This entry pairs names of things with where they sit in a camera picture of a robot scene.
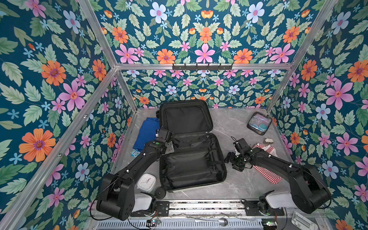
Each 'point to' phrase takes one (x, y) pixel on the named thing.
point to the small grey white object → (268, 141)
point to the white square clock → (146, 182)
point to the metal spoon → (223, 222)
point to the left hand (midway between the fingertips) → (167, 144)
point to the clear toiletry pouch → (259, 122)
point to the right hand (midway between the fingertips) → (225, 162)
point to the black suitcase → (200, 158)
